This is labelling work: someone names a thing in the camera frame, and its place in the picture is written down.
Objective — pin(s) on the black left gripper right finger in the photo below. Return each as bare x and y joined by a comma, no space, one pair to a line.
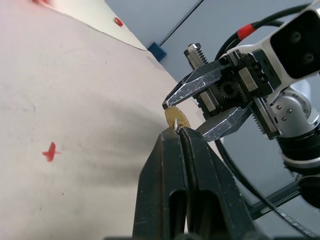
212,187

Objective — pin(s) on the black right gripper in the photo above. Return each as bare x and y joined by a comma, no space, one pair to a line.
228,90

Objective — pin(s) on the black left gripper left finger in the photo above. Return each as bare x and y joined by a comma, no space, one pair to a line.
160,175

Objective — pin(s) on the brass padlock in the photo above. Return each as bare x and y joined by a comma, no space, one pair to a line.
174,115

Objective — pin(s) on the blue box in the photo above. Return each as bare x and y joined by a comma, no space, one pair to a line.
157,51

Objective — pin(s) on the dark rounded shape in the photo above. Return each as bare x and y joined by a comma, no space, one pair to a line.
311,191

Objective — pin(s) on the red cross mark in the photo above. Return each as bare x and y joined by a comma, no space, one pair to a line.
51,152

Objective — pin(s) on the white table sheet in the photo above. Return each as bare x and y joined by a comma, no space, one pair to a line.
75,100

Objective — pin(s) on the small red object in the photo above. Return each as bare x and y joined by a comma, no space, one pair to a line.
118,22

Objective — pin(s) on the blurred red object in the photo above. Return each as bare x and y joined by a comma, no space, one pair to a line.
46,3

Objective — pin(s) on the dark metal frame bar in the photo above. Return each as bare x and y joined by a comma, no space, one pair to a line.
280,195

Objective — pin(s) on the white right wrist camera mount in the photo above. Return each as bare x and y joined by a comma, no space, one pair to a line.
265,43

